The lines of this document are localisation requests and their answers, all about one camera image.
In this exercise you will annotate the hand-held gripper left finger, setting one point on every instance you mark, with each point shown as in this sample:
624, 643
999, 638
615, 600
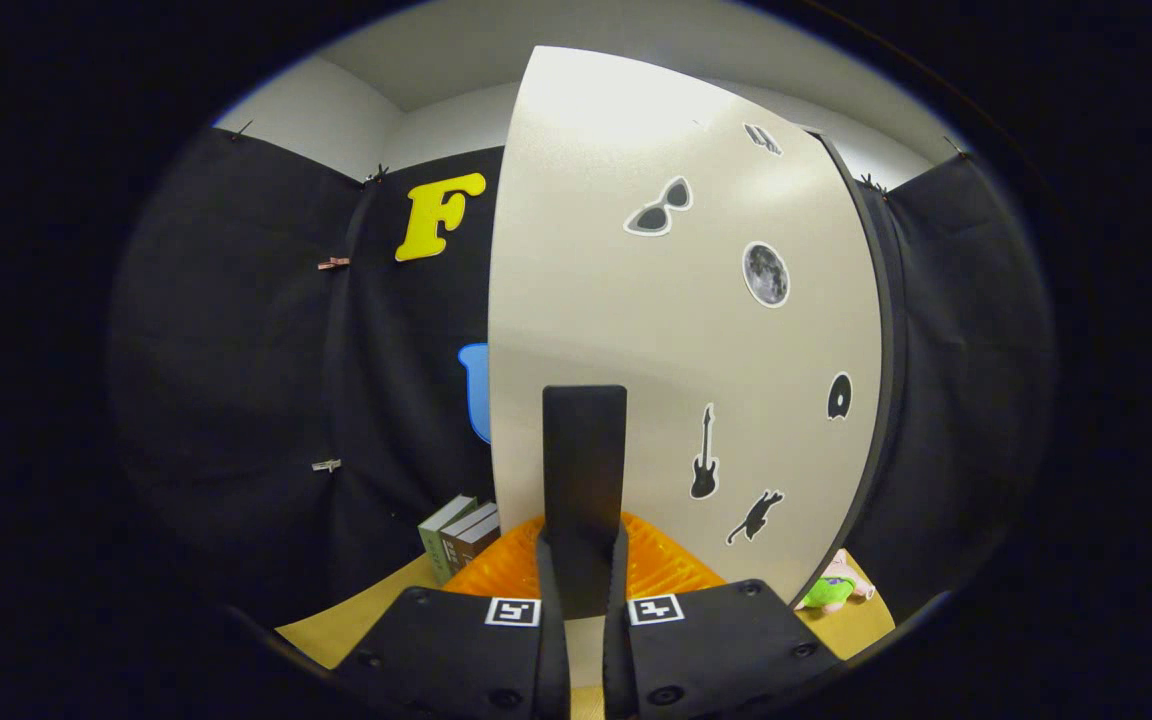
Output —
436, 650

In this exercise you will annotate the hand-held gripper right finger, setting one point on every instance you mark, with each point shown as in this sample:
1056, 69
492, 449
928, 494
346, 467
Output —
726, 650

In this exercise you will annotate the beige cabinet door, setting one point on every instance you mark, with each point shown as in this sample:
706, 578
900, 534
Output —
616, 250

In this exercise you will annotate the green book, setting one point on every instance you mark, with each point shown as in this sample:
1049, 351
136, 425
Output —
434, 540

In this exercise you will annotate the green and white plush toy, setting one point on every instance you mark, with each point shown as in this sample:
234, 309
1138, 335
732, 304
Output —
831, 590

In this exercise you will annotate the silver clip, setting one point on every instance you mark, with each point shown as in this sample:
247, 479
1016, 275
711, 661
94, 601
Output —
326, 465

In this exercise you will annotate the black backdrop cloth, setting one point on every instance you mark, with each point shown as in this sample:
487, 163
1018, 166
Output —
236, 350

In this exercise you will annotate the grey cabinet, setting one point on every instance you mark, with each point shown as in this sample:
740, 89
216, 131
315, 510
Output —
893, 330

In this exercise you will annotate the wooden clothes peg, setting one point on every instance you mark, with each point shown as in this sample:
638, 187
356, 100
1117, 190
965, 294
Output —
333, 263

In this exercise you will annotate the black binder clip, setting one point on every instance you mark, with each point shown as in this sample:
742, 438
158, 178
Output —
376, 176
957, 149
872, 184

